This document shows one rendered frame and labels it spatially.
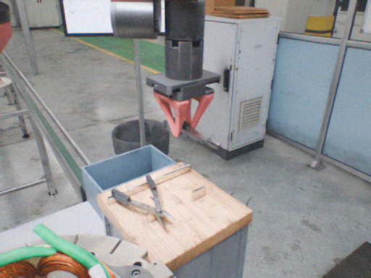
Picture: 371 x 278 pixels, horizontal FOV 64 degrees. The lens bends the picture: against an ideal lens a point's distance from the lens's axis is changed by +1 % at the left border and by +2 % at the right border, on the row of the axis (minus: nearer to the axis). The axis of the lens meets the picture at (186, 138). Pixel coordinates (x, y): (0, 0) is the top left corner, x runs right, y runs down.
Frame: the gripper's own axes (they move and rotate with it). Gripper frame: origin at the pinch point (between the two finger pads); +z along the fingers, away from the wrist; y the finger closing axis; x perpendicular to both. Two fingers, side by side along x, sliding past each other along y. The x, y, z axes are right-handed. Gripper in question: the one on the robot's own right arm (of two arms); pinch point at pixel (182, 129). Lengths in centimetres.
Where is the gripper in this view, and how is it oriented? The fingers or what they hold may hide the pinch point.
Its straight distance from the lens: 49.5
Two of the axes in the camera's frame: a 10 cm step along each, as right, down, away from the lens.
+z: -0.2, 8.9, 4.6
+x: 6.2, 3.7, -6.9
